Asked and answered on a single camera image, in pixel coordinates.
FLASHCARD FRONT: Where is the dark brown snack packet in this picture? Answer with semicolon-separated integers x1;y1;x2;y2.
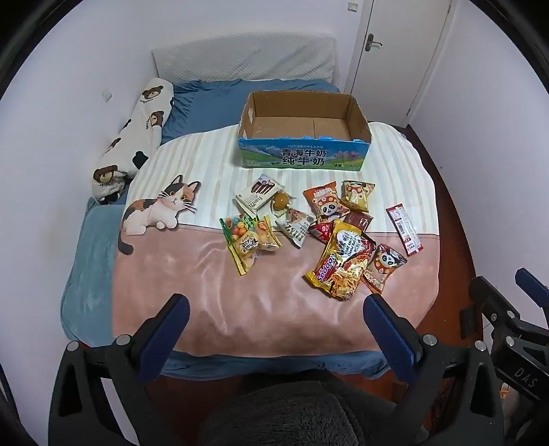
341;210;375;234

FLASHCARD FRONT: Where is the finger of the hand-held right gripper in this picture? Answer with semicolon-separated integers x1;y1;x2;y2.
469;277;530;348
515;268;549;333

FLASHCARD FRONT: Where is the green colourful candy bag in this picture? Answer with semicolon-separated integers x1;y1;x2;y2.
219;213;260;276

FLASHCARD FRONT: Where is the printed cardboard box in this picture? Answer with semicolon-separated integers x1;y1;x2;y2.
236;91;372;171

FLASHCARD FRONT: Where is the person's dark fleece clothing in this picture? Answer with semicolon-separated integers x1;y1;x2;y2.
199;371;397;446

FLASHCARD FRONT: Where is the yellow panda snack packet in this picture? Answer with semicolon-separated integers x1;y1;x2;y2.
341;180;376;214

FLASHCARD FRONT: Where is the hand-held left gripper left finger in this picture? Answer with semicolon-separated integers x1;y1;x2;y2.
48;293;190;446

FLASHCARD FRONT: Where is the cat print blanket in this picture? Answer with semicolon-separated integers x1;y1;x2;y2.
112;122;442;359

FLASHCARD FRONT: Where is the small orange panda packet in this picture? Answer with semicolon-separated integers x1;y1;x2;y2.
360;244;408;295

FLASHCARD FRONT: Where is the chocolate stick biscuit box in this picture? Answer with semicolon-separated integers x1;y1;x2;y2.
234;173;285;214

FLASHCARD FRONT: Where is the large orange panda packet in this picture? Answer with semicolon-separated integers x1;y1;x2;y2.
303;181;351;224

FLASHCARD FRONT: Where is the yellow instant noodle packet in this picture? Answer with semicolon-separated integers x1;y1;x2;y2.
303;219;377;302

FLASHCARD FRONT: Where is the white door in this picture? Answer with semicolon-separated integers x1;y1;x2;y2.
351;0;456;127

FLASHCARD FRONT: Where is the clear yellow bread packet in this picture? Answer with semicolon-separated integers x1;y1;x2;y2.
249;214;284;258

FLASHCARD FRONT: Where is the bear print pillow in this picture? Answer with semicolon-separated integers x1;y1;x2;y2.
92;78;174;204

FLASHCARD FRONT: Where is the long red white packet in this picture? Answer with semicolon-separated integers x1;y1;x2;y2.
385;202;425;257

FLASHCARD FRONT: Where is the white grey snack packet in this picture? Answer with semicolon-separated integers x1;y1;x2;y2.
274;208;316;249

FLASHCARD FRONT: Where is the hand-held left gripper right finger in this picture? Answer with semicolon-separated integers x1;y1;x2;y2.
364;294;504;446

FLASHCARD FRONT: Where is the small red snack packet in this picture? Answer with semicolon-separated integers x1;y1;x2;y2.
308;221;335;245

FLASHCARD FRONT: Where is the white padded headboard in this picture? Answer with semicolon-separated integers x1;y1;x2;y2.
151;35;339;83

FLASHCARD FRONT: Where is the blue bed sheet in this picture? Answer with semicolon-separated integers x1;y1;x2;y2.
60;79;393;380

